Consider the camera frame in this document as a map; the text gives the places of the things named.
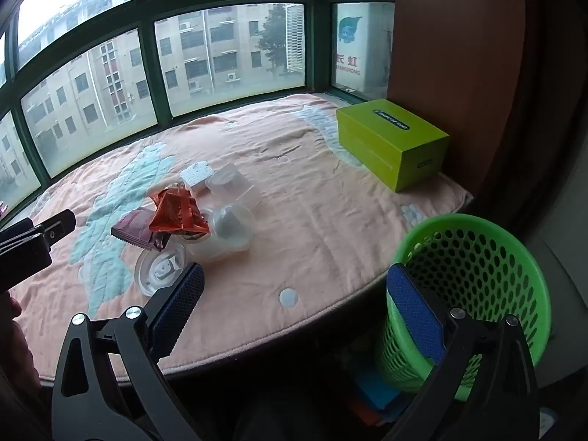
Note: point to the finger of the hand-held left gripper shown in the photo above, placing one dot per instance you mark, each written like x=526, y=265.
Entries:
x=16, y=232
x=57, y=225

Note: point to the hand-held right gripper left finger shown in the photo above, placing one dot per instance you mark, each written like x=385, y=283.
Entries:
x=181, y=303

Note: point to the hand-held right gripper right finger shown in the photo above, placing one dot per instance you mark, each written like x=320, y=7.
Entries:
x=415, y=312

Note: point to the clear round plastic lid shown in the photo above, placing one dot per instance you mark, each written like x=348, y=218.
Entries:
x=151, y=275

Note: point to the dark red snack wrapper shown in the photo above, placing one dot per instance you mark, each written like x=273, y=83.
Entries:
x=133, y=229

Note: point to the green perforated plastic basket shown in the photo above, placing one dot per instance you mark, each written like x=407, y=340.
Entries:
x=482, y=257

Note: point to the clear round plastic cup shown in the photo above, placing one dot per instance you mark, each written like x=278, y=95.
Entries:
x=229, y=229

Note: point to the white foam block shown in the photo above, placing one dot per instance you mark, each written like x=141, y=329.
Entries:
x=195, y=174

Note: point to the clear rectangular plastic container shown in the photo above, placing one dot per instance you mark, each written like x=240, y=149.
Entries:
x=229, y=181

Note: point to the person's left hand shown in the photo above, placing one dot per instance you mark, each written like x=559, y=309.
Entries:
x=16, y=335

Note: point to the blue object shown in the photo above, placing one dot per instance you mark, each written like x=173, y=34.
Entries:
x=374, y=390

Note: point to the beige apartment building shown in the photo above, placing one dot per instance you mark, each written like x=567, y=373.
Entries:
x=92, y=78

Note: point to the pink printed blanket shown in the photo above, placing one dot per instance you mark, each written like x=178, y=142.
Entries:
x=298, y=202

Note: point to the lime green cardboard box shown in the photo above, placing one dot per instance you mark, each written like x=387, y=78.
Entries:
x=390, y=138

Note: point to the brown wooden panel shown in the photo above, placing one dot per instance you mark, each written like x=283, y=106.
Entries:
x=459, y=55

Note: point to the white printed air conditioner unit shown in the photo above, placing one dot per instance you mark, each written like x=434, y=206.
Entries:
x=363, y=46

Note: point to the white louvred outdoor unit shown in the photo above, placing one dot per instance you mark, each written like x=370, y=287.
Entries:
x=295, y=36

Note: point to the green window frame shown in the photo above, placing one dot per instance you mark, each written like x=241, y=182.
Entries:
x=318, y=46

